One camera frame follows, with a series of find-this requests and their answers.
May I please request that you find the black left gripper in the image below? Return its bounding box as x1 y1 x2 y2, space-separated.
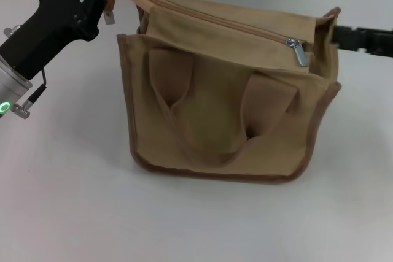
0 0 107 80

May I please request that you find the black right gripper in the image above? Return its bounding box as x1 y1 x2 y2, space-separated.
333 26 393 58

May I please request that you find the silver metal zipper pull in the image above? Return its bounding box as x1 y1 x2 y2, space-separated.
286 37 309 67

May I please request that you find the khaki canvas food bag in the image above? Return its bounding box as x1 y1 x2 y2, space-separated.
91 0 343 185

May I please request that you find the small white bag tag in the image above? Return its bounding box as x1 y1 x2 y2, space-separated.
103 10 117 26

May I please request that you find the left gripper cable with plugs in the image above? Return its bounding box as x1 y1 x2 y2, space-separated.
3 25 48 118

